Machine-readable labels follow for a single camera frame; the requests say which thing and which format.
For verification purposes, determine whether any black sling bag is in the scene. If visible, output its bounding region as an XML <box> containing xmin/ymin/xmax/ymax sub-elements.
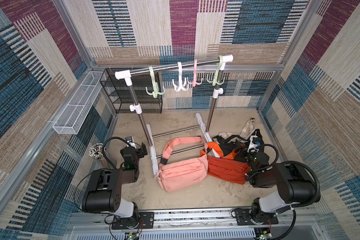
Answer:
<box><xmin>208</xmin><ymin>129</ymin><xmax>263</xmax><ymax>160</ymax></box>

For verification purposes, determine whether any orange sling bag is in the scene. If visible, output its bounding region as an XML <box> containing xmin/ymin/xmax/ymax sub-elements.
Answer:
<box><xmin>201</xmin><ymin>148</ymin><xmax>250</xmax><ymax>185</ymax></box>

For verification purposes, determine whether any cream white sling bag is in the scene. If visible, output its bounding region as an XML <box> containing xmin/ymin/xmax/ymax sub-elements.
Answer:
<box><xmin>219</xmin><ymin>118</ymin><xmax>255</xmax><ymax>139</ymax></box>

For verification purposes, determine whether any pink sling bag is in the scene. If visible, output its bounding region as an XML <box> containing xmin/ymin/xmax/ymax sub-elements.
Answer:
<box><xmin>155</xmin><ymin>137</ymin><xmax>208</xmax><ymax>192</ymax></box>

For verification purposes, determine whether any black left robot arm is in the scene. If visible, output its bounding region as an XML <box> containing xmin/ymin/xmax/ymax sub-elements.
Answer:
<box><xmin>74</xmin><ymin>137</ymin><xmax>148</xmax><ymax>231</ymax></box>

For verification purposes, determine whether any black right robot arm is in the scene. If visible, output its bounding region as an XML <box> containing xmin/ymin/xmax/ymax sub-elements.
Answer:
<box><xmin>231</xmin><ymin>144</ymin><xmax>321</xmax><ymax>226</ymax></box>

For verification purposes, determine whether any pale green left hook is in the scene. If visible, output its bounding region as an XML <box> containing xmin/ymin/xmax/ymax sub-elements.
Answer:
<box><xmin>146</xmin><ymin>66</ymin><xmax>165</xmax><ymax>99</ymax></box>

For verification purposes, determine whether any pale green hook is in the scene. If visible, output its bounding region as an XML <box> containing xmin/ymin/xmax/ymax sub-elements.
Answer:
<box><xmin>207</xmin><ymin>55</ymin><xmax>226</xmax><ymax>87</ymax></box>
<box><xmin>146</xmin><ymin>66</ymin><xmax>165</xmax><ymax>99</ymax></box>

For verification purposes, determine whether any white plastic hook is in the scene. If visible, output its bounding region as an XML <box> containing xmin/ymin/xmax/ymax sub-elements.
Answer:
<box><xmin>172</xmin><ymin>62</ymin><xmax>189</xmax><ymax>92</ymax></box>

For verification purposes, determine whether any pale green right hook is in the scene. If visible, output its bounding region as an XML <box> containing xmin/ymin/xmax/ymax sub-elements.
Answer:
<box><xmin>207</xmin><ymin>55</ymin><xmax>226</xmax><ymax>87</ymax></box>

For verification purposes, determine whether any pink plastic hook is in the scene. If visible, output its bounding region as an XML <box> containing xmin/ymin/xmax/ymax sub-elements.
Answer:
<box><xmin>187</xmin><ymin>60</ymin><xmax>203</xmax><ymax>88</ymax></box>

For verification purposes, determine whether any cup of pens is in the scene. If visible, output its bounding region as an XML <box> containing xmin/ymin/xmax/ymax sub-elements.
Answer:
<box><xmin>89</xmin><ymin>143</ymin><xmax>108</xmax><ymax>168</ymax></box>

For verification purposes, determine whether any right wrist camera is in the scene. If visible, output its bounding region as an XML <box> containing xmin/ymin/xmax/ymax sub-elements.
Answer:
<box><xmin>248</xmin><ymin>135</ymin><xmax>263</xmax><ymax>154</ymax></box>

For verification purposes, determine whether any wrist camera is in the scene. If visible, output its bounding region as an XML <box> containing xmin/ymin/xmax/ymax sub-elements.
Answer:
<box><xmin>125</xmin><ymin>136</ymin><xmax>137</xmax><ymax>149</ymax></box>
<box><xmin>248</xmin><ymin>135</ymin><xmax>263</xmax><ymax>154</ymax></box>

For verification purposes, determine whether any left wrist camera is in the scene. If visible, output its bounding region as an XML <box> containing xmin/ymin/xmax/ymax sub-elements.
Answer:
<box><xmin>125</xmin><ymin>136</ymin><xmax>137</xmax><ymax>149</ymax></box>

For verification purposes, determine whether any white wire mesh basket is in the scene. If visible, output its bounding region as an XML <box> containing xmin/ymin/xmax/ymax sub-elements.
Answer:
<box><xmin>53</xmin><ymin>71</ymin><xmax>103</xmax><ymax>135</ymax></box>

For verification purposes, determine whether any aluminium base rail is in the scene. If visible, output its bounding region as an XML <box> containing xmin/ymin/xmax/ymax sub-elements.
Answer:
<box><xmin>61</xmin><ymin>206</ymin><xmax>328</xmax><ymax>240</ymax></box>

